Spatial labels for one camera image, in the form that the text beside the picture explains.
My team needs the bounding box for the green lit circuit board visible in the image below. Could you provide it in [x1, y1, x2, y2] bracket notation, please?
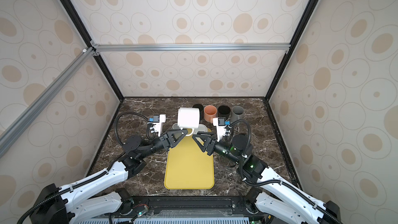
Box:
[131, 204, 149, 218]

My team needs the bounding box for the yellow plastic tray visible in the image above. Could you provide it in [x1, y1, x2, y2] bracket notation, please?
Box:
[164, 136, 215, 190]

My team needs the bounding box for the black mug white base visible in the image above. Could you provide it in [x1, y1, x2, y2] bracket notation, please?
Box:
[217, 105, 231, 119]

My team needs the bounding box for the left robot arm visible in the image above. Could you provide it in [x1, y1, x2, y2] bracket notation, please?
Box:
[18, 129, 190, 224]

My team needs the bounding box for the small grey mug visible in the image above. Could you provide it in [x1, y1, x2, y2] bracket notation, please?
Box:
[172, 123, 181, 130]

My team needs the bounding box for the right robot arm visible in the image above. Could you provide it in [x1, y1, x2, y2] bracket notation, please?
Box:
[193, 132, 341, 224]

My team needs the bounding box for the aluminium rail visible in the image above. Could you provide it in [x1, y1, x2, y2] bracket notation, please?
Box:
[1, 47, 94, 156]
[93, 43, 291, 52]

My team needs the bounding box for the back aluminium rail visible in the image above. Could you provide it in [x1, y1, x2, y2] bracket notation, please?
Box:
[93, 43, 291, 52]

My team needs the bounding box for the white ribbed mug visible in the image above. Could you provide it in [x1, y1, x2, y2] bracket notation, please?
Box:
[197, 124, 208, 132]

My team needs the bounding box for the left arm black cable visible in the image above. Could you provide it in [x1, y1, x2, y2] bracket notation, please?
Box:
[17, 111, 156, 224]

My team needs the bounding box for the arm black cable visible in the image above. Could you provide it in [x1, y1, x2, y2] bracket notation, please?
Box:
[225, 119, 343, 224]
[17, 111, 156, 224]

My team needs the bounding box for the black mug white rim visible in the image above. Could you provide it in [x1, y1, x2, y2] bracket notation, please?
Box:
[192, 104, 204, 120]

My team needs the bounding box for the peach and cream mug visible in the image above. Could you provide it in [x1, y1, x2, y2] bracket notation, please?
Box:
[204, 105, 218, 123]

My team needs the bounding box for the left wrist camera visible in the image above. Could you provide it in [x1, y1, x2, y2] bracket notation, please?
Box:
[148, 114, 166, 138]

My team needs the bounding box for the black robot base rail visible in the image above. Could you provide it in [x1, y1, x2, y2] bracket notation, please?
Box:
[55, 194, 324, 224]

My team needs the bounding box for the large grey mug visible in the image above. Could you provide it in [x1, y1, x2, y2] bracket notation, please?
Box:
[230, 106, 244, 123]

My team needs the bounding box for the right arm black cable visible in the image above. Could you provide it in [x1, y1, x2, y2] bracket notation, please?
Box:
[225, 119, 343, 224]

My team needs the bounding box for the left aluminium rail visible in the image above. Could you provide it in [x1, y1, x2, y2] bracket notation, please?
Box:
[1, 47, 94, 156]

